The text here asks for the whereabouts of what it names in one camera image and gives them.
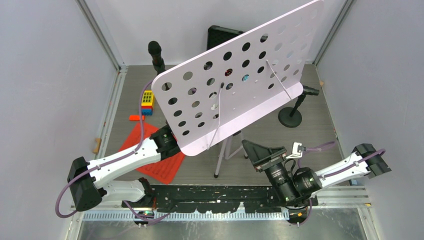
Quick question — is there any lilac tripod music stand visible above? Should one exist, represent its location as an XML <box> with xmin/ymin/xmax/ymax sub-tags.
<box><xmin>151</xmin><ymin>0</ymin><xmax>325</xmax><ymax>157</ymax></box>

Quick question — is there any black poker chip case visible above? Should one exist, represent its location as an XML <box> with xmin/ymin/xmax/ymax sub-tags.
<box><xmin>206</xmin><ymin>25</ymin><xmax>244</xmax><ymax>50</ymax></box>

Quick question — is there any black microphone plain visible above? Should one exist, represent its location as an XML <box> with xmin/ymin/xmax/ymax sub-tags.
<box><xmin>302</xmin><ymin>85</ymin><xmax>320</xmax><ymax>96</ymax></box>

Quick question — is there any red sheet music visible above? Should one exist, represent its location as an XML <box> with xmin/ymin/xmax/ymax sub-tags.
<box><xmin>119</xmin><ymin>122</ymin><xmax>185</xmax><ymax>185</ymax></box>

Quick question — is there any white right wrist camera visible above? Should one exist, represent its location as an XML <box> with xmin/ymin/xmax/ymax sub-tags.
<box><xmin>285</xmin><ymin>141</ymin><xmax>306</xmax><ymax>160</ymax></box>

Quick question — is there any black microphone orange ring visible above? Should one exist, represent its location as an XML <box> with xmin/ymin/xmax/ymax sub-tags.
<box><xmin>147</xmin><ymin>40</ymin><xmax>166</xmax><ymax>75</ymax></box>

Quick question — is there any yellow grid toy brick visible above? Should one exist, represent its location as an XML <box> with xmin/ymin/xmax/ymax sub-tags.
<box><xmin>140</xmin><ymin>90</ymin><xmax>155</xmax><ymax>107</ymax></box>

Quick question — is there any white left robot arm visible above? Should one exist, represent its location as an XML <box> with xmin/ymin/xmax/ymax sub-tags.
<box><xmin>67</xmin><ymin>125</ymin><xmax>181</xmax><ymax>212</ymax></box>

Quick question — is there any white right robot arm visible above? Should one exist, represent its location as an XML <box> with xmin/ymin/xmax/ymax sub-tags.
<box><xmin>241</xmin><ymin>140</ymin><xmax>391</xmax><ymax>207</ymax></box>

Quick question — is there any blue toy brick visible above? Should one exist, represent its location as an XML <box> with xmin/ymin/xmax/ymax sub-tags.
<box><xmin>141</xmin><ymin>108</ymin><xmax>153</xmax><ymax>116</ymax></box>

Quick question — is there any wooden block on rail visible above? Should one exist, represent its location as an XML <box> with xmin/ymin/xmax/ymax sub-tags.
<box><xmin>92</xmin><ymin>137</ymin><xmax>102</xmax><ymax>155</ymax></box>

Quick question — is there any orange flat toy brick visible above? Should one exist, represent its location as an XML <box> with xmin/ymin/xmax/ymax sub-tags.
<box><xmin>128</xmin><ymin>115</ymin><xmax>145</xmax><ymax>122</ymax></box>

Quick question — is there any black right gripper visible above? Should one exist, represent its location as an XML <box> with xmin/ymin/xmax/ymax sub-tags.
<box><xmin>240</xmin><ymin>140</ymin><xmax>298</xmax><ymax>204</ymax></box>

